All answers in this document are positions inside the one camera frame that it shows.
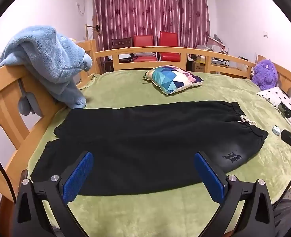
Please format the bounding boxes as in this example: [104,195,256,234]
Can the light blue fleece garment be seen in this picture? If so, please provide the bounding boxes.
[0,25,94,116]

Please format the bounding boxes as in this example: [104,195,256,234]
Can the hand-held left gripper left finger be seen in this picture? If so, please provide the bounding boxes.
[13,150,94,237]

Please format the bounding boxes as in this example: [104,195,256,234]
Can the person's grey trouser leg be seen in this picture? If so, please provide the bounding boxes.
[271,199,291,237]

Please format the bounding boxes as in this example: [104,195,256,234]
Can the black smartphone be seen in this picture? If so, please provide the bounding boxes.
[278,103,291,119]

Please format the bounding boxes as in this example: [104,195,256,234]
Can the white floral pillow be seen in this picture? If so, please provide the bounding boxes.
[256,87,291,131]

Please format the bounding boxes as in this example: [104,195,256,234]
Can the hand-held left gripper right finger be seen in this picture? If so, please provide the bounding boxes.
[194,152,276,237]

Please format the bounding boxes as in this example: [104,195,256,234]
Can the dark wooden chair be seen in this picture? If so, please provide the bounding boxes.
[105,38,133,72]

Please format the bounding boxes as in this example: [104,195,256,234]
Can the green fleece blanket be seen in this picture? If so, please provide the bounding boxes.
[27,69,291,237]

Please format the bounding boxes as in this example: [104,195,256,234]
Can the wooden bed frame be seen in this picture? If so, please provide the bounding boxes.
[0,39,291,203]

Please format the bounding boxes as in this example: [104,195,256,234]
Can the purple plush toy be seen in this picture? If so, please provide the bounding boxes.
[252,59,278,91]

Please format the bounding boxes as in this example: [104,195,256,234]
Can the cardboard box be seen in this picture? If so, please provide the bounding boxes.
[192,60,206,73]

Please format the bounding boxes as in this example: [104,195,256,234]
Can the black pants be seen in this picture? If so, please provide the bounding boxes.
[30,100,269,196]

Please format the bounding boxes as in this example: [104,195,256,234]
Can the geometric patterned pillow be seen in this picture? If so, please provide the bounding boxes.
[143,66,204,95]

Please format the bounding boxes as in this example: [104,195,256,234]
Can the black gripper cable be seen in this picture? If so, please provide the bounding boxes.
[273,159,291,211]

